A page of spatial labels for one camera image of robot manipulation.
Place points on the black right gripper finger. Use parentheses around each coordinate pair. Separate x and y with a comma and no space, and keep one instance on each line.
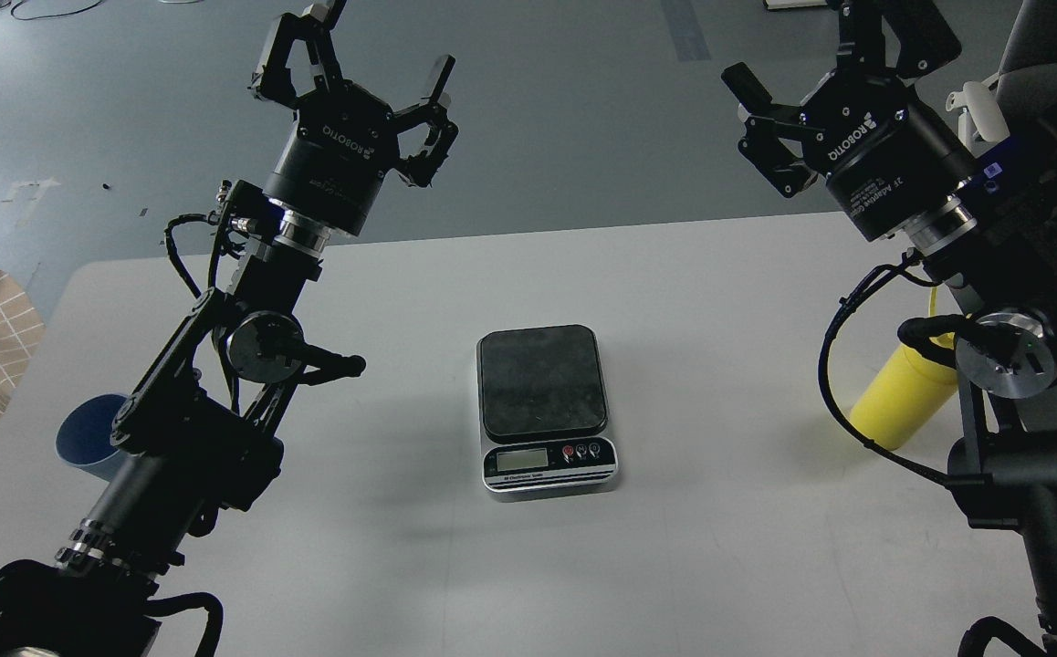
(902,40)
(768,127)

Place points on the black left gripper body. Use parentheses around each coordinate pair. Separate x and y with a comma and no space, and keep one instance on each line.
(339,151)

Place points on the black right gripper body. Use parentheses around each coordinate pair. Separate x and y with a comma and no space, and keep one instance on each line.
(884,155)

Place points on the yellow squeeze bottle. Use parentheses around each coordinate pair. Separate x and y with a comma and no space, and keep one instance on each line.
(903,397)

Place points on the blue ribbed plastic cup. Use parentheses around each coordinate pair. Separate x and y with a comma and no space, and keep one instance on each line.
(83,438)

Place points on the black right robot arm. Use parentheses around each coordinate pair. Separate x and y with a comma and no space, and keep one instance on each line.
(984,225)

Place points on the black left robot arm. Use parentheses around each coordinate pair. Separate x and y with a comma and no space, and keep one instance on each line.
(198,435)

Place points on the digital kitchen scale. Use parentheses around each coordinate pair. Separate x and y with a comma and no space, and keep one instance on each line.
(544,420)

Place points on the grey office chair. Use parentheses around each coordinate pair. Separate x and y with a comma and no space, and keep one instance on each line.
(1022,90)

